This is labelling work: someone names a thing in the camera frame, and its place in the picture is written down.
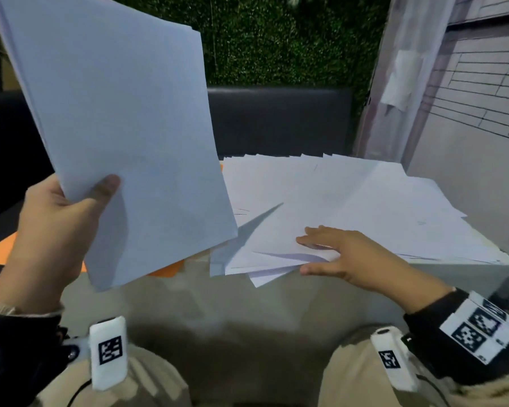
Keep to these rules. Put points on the person's left hand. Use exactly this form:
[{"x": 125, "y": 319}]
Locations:
[{"x": 46, "y": 250}]

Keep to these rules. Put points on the person's right hand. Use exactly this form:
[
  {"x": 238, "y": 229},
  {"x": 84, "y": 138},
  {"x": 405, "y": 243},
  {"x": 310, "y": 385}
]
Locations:
[{"x": 365, "y": 262}]

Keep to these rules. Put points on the white sheets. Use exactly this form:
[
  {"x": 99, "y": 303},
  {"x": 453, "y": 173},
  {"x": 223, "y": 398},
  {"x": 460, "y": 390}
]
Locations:
[{"x": 365, "y": 194}]

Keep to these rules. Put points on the gathered white paper bundle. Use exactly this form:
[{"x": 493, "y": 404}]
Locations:
[{"x": 118, "y": 122}]

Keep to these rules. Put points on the person's right forearm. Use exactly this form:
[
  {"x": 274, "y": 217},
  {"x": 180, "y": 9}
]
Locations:
[{"x": 492, "y": 395}]

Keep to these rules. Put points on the person's left forearm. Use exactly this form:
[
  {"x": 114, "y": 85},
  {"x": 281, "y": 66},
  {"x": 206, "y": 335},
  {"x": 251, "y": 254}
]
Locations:
[{"x": 8, "y": 308}]

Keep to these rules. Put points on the black leather sofa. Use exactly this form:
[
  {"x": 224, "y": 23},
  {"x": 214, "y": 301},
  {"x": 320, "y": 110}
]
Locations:
[{"x": 4, "y": 165}]

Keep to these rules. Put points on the black leather bench backrest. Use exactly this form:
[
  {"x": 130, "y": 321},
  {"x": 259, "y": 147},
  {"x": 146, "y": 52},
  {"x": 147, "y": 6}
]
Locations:
[{"x": 280, "y": 118}]

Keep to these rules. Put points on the white paper note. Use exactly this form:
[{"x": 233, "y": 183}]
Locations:
[{"x": 403, "y": 80}]

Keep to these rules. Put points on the artificial green hedge panel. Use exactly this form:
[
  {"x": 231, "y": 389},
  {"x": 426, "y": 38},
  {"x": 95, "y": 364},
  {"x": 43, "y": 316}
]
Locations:
[{"x": 280, "y": 38}]

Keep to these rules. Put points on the white sheer curtain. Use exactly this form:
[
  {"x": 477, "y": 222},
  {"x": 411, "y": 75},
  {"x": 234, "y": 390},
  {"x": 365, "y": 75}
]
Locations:
[{"x": 407, "y": 21}]

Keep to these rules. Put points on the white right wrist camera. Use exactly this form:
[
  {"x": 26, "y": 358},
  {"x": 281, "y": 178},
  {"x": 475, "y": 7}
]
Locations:
[{"x": 392, "y": 360}]

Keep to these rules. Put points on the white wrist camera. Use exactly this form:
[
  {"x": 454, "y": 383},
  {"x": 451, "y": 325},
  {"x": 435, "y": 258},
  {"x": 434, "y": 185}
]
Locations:
[
  {"x": 108, "y": 356},
  {"x": 392, "y": 360}
]

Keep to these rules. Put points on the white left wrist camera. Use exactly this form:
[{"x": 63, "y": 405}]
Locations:
[{"x": 108, "y": 356}]

